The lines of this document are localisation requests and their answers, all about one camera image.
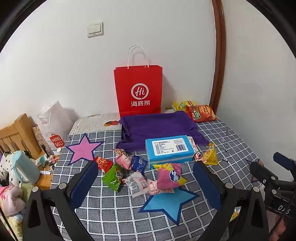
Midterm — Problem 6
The pink plush cloth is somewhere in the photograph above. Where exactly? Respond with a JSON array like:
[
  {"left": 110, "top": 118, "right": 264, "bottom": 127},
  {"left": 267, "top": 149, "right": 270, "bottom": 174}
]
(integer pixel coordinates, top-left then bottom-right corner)
[{"left": 0, "top": 185, "right": 26, "bottom": 216}]

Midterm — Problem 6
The pink cartoon wafer packet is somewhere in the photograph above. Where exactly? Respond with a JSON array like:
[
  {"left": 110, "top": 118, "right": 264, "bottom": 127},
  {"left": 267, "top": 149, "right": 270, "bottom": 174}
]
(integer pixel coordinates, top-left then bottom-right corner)
[{"left": 147, "top": 179, "right": 175, "bottom": 195}]

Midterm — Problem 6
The white red snack packet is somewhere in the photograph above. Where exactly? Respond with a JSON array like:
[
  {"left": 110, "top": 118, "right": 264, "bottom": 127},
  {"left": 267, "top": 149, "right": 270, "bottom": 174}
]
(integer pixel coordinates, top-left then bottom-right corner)
[{"left": 187, "top": 136, "right": 204, "bottom": 161}]

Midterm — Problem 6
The pink panda snack packet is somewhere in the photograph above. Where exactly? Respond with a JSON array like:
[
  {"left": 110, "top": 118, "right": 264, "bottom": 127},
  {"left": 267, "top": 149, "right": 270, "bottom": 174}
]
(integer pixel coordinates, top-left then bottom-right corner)
[{"left": 113, "top": 148, "right": 133, "bottom": 169}]

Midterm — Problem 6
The person's right hand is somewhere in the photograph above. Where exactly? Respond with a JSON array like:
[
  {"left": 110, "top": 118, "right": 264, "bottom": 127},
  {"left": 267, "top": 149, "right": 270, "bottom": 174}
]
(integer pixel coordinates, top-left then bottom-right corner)
[{"left": 269, "top": 214, "right": 296, "bottom": 241}]

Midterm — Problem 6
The blue snack packet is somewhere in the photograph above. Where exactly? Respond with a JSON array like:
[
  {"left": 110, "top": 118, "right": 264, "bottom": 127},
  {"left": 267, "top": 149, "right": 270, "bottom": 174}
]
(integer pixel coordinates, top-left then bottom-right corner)
[{"left": 131, "top": 155, "right": 148, "bottom": 174}]

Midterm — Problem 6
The yellow triangular snack packet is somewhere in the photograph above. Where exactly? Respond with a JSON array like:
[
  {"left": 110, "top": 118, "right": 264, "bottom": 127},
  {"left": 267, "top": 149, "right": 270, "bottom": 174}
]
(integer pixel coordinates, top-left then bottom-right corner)
[{"left": 201, "top": 142, "right": 218, "bottom": 165}]

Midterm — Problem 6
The purple towel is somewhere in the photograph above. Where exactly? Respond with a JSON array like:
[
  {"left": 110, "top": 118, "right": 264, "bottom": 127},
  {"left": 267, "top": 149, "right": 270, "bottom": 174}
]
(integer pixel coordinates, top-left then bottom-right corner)
[{"left": 116, "top": 111, "right": 210, "bottom": 153}]

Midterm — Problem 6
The wooden headboard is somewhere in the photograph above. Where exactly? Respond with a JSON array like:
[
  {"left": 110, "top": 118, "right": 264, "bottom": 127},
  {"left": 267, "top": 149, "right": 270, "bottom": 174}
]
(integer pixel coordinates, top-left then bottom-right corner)
[{"left": 0, "top": 113, "right": 42, "bottom": 160}]

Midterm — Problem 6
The blue tissue box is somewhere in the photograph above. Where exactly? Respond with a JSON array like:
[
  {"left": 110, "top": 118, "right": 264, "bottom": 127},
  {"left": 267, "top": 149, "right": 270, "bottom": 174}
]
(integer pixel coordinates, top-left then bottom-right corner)
[{"left": 145, "top": 135, "right": 197, "bottom": 169}]

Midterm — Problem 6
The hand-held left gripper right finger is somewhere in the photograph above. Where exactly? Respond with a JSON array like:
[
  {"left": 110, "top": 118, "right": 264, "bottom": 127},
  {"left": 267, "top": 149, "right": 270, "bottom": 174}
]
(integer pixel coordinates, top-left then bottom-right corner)
[{"left": 193, "top": 160, "right": 270, "bottom": 241}]

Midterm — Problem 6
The green snack packet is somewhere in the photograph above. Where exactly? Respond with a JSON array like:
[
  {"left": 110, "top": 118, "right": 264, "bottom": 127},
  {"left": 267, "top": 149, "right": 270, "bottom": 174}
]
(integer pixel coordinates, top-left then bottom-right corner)
[{"left": 102, "top": 163, "right": 125, "bottom": 193}]

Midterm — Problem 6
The pink star sticker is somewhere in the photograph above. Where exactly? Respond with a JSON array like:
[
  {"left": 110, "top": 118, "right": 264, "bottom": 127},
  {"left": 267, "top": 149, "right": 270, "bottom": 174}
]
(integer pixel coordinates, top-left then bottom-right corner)
[{"left": 65, "top": 133, "right": 104, "bottom": 166}]

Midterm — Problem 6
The red paper bag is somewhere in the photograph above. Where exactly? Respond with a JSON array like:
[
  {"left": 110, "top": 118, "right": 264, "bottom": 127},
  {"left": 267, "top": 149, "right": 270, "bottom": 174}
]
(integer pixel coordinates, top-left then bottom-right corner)
[{"left": 113, "top": 46, "right": 163, "bottom": 118}]

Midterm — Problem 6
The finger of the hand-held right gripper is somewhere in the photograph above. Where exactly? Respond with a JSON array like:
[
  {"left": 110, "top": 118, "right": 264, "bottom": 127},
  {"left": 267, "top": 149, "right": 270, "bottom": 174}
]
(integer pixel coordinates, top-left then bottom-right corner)
[
  {"left": 273, "top": 152, "right": 296, "bottom": 168},
  {"left": 248, "top": 161, "right": 281, "bottom": 186}
]

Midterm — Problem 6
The floral gift bag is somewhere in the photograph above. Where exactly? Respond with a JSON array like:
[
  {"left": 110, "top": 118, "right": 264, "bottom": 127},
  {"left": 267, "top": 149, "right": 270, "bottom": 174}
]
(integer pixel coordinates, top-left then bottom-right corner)
[{"left": 32, "top": 125, "right": 53, "bottom": 158}]

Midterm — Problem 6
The brown wooden door frame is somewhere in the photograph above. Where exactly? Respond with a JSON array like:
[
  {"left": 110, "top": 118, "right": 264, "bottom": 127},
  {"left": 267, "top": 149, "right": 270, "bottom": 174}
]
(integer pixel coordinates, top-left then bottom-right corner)
[{"left": 209, "top": 0, "right": 226, "bottom": 114}]

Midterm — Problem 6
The white wall switch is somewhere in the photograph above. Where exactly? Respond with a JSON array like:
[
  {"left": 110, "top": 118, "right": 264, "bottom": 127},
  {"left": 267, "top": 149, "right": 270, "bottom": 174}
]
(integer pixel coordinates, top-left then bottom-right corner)
[{"left": 87, "top": 22, "right": 104, "bottom": 38}]

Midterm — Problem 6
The white plastic shopping bag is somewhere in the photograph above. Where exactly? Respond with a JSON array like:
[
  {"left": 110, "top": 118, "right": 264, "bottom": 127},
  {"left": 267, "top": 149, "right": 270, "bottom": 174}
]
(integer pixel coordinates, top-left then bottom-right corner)
[{"left": 35, "top": 101, "right": 74, "bottom": 156}]

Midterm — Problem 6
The pink yellow snack packet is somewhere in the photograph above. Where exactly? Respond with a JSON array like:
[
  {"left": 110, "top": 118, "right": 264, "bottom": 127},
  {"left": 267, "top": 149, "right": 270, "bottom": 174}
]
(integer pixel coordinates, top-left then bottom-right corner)
[{"left": 153, "top": 163, "right": 187, "bottom": 189}]

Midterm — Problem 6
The yellow chips bag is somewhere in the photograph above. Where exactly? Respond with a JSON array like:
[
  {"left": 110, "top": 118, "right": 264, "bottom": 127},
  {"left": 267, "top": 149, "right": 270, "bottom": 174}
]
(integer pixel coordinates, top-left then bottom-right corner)
[{"left": 172, "top": 100, "right": 198, "bottom": 112}]

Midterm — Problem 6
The blue star sticker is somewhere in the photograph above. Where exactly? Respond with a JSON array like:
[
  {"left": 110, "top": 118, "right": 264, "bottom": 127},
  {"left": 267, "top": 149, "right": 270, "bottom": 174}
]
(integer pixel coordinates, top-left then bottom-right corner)
[{"left": 138, "top": 186, "right": 200, "bottom": 226}]

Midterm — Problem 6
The wooden bedside table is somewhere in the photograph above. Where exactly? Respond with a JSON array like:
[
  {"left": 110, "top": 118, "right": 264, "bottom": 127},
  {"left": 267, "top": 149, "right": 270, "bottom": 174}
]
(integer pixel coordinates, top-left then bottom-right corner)
[{"left": 35, "top": 148, "right": 60, "bottom": 191}]

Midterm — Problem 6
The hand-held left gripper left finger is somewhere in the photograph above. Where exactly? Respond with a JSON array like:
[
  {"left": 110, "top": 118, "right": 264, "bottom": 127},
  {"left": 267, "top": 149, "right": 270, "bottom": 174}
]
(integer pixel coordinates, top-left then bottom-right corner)
[{"left": 22, "top": 160, "right": 100, "bottom": 241}]

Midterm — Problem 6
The pink peach snack packet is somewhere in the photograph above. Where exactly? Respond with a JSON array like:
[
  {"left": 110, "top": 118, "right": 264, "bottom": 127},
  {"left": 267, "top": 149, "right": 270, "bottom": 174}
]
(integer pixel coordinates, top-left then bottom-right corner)
[{"left": 122, "top": 172, "right": 148, "bottom": 198}]

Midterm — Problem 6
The orange chips bag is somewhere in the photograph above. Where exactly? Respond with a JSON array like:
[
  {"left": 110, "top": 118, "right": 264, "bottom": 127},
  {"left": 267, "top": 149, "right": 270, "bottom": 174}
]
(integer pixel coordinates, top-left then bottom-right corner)
[{"left": 185, "top": 105, "right": 218, "bottom": 123}]

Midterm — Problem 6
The grey checked tablecloth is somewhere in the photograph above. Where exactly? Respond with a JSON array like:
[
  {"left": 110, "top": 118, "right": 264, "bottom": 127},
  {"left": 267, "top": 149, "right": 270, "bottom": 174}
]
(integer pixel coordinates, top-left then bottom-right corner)
[{"left": 50, "top": 116, "right": 278, "bottom": 241}]

